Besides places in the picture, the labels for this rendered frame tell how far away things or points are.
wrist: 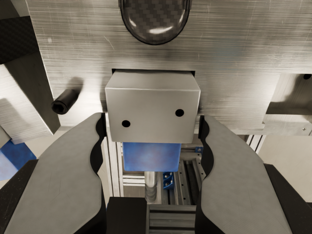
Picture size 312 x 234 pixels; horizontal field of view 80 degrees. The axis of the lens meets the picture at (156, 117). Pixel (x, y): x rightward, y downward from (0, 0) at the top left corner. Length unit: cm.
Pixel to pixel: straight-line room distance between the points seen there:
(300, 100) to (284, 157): 148
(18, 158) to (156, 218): 40
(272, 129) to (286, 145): 130
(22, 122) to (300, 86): 25
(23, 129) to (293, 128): 32
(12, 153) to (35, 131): 4
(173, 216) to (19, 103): 47
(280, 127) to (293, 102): 11
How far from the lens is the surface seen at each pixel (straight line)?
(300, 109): 20
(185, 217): 58
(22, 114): 22
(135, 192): 134
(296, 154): 171
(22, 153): 25
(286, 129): 31
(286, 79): 19
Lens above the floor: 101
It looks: 59 degrees down
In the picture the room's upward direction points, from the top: 180 degrees clockwise
